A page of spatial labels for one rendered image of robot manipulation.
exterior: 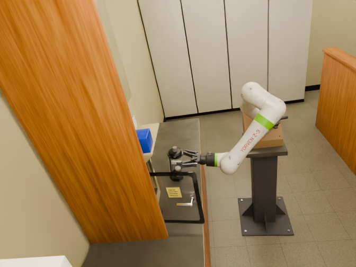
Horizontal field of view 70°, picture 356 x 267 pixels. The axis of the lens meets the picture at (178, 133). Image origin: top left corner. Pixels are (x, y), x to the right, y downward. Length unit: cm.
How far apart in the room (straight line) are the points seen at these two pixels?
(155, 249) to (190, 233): 22
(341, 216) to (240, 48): 270
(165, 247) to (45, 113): 97
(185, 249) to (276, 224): 144
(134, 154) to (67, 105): 36
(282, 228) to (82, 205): 193
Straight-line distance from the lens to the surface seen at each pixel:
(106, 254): 170
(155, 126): 152
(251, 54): 437
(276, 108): 152
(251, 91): 153
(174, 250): 158
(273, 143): 217
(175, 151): 167
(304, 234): 282
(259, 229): 278
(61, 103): 116
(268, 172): 235
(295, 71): 466
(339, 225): 296
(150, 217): 149
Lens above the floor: 223
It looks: 31 degrees down
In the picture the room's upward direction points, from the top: 12 degrees counter-clockwise
